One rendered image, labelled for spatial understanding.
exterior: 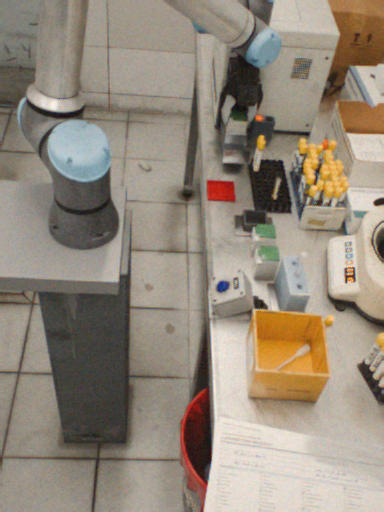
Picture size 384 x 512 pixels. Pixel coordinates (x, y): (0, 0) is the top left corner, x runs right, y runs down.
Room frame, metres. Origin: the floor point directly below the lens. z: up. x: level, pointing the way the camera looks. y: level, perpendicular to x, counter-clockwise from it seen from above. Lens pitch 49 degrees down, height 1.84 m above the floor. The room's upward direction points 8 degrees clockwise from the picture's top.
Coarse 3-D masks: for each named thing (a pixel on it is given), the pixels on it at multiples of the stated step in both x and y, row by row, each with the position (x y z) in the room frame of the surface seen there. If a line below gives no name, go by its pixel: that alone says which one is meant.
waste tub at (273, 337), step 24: (264, 312) 0.66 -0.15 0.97; (288, 312) 0.66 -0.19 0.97; (264, 336) 0.66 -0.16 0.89; (288, 336) 0.66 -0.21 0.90; (312, 336) 0.66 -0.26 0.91; (264, 360) 0.61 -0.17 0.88; (312, 360) 0.62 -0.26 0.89; (264, 384) 0.53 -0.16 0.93; (288, 384) 0.54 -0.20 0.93; (312, 384) 0.54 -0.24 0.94
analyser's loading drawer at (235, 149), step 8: (224, 128) 1.28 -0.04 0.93; (224, 136) 1.24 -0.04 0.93; (232, 136) 1.23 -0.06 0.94; (240, 136) 1.23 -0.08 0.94; (224, 144) 1.22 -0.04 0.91; (232, 144) 1.23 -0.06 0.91; (240, 144) 1.23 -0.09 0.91; (224, 152) 1.18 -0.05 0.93; (232, 152) 1.18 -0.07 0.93; (240, 152) 1.18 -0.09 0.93; (248, 152) 1.18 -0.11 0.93; (224, 160) 1.18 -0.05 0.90; (232, 160) 1.18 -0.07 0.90; (240, 160) 1.18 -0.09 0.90; (248, 160) 1.18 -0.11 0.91
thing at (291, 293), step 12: (288, 264) 0.78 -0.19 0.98; (276, 276) 0.80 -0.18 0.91; (288, 276) 0.75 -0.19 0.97; (300, 276) 0.76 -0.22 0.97; (276, 288) 0.78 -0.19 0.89; (288, 288) 0.73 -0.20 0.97; (300, 288) 0.73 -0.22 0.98; (276, 300) 0.76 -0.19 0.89; (288, 300) 0.71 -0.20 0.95; (300, 300) 0.71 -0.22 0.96; (300, 312) 0.71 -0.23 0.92
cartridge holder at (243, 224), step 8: (240, 216) 0.99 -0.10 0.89; (248, 216) 0.99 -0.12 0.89; (256, 216) 0.99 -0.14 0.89; (264, 216) 0.99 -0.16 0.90; (240, 224) 0.97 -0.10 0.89; (248, 224) 0.95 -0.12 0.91; (256, 224) 0.95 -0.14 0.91; (264, 224) 0.97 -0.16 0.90; (272, 224) 0.98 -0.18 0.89; (240, 232) 0.94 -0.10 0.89; (248, 232) 0.95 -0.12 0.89
